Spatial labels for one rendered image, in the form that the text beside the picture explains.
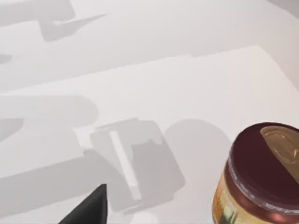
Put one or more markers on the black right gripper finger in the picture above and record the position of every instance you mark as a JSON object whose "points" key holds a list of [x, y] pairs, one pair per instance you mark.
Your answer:
{"points": [[92, 207]]}

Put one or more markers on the yellow jar with brown lid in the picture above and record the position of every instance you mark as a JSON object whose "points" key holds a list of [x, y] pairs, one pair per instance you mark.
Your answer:
{"points": [[261, 177]]}

